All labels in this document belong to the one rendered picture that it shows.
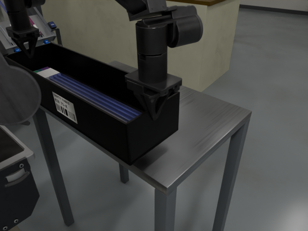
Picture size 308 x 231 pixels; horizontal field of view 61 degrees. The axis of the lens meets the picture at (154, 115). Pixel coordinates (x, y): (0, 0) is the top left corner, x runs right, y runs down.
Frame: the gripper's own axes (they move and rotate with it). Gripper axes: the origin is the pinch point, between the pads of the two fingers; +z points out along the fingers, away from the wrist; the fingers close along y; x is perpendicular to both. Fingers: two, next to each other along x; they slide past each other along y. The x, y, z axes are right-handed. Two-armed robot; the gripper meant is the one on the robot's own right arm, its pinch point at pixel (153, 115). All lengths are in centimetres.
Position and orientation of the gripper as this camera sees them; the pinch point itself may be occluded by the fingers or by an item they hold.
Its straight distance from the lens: 57.0
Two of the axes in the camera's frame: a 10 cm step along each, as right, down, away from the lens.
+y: -7.5, -3.5, 5.7
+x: -6.7, 4.2, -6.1
